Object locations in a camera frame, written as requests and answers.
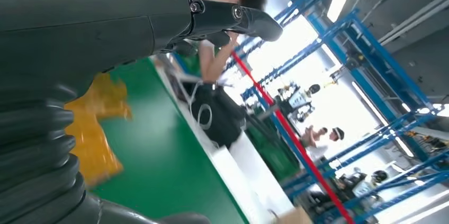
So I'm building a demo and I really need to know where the yellow taped cardboard sheet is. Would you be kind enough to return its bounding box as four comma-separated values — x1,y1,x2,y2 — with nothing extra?
65,73,133,188

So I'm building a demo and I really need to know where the black carry bag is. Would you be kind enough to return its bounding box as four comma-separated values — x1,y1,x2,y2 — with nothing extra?
182,82,248,149

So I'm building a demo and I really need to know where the black background robot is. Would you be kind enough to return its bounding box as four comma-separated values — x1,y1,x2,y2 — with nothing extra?
277,84,321,125
333,169,388,204

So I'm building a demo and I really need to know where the green plastic crate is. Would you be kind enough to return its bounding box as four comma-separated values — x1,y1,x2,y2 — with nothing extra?
245,110,302,181

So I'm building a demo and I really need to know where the white table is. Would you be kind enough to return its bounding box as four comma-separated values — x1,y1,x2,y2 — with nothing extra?
154,61,295,224

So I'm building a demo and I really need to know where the red pole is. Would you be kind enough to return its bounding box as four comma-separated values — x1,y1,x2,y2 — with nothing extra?
231,51,355,224

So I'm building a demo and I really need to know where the background person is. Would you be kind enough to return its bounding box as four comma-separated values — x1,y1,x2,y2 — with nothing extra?
301,127,346,162

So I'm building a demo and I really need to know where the brown cardboard box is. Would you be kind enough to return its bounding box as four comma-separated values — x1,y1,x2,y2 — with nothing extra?
272,208,313,224

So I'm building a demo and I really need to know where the white cable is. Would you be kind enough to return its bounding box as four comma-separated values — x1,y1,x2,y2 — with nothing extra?
189,80,214,132

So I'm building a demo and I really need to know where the blue scaffold frame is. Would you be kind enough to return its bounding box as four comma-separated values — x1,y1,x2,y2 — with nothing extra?
224,0,449,224

